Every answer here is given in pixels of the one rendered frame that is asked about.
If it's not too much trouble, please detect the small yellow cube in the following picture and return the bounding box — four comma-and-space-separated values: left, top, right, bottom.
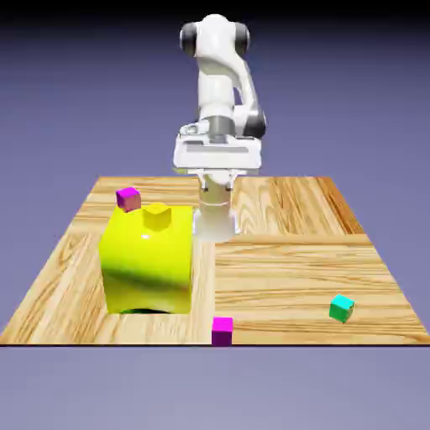
142, 202, 173, 233

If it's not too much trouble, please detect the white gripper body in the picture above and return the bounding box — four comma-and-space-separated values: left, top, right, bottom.
172, 133, 263, 176

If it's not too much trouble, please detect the small magenta cube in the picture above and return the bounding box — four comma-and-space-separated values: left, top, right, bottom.
211, 316, 234, 348
115, 186, 143, 213

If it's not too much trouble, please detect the large yellow box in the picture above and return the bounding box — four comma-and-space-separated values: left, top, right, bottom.
97, 203, 195, 316

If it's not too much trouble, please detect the small teal cube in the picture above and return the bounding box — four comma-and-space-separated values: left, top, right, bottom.
328, 293, 356, 324

